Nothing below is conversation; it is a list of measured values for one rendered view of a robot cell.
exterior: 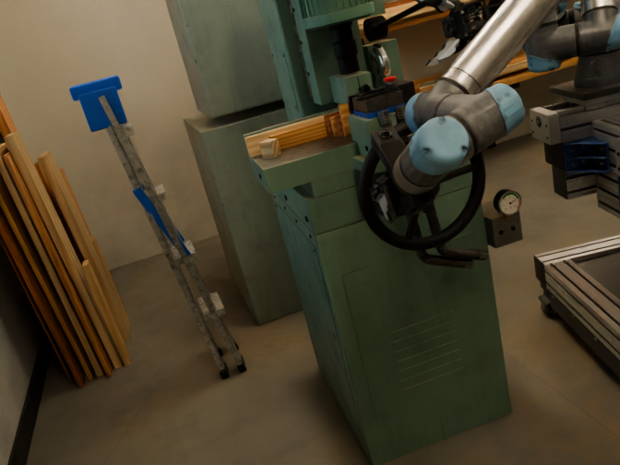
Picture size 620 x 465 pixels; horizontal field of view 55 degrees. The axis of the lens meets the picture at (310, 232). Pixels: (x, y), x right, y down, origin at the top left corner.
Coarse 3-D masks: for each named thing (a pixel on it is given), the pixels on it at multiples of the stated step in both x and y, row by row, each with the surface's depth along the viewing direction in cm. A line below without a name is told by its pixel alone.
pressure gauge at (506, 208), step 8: (504, 192) 146; (512, 192) 145; (496, 200) 146; (504, 200) 146; (512, 200) 146; (520, 200) 147; (496, 208) 147; (504, 208) 146; (512, 208) 147; (504, 216) 150
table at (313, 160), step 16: (304, 144) 150; (320, 144) 146; (336, 144) 141; (352, 144) 138; (256, 160) 146; (272, 160) 142; (288, 160) 138; (304, 160) 136; (320, 160) 137; (336, 160) 138; (352, 160) 139; (256, 176) 150; (272, 176) 136; (288, 176) 137; (304, 176) 138; (320, 176) 139; (272, 192) 137
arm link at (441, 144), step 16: (432, 128) 84; (448, 128) 84; (464, 128) 84; (416, 144) 85; (432, 144) 83; (448, 144) 83; (464, 144) 84; (400, 160) 93; (416, 160) 86; (432, 160) 83; (448, 160) 83; (464, 160) 88; (416, 176) 90; (432, 176) 88
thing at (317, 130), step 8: (488, 88) 160; (296, 128) 151; (304, 128) 150; (312, 128) 151; (320, 128) 151; (272, 136) 149; (280, 136) 149; (288, 136) 150; (296, 136) 150; (304, 136) 151; (312, 136) 151; (320, 136) 152; (280, 144) 150; (288, 144) 150; (296, 144) 151
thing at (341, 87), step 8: (360, 72) 149; (368, 72) 146; (336, 80) 152; (344, 80) 146; (352, 80) 146; (360, 80) 146; (368, 80) 147; (336, 88) 154; (344, 88) 147; (352, 88) 146; (336, 96) 156; (344, 96) 149
